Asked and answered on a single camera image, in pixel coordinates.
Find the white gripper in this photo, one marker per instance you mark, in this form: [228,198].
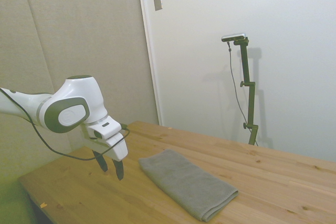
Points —
[118,148]

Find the grey terry towel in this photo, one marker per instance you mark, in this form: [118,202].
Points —
[186,184]

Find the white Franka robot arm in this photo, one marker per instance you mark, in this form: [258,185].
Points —
[65,103]

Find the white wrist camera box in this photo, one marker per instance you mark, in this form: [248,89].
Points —
[105,129]

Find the white door frame strip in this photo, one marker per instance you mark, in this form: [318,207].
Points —
[149,48]

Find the dark green camera stand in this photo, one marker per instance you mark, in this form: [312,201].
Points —
[249,90]

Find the grey wall switch plate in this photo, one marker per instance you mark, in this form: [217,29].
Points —
[157,1]

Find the silver exterior camera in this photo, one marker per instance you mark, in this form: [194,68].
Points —
[233,37]

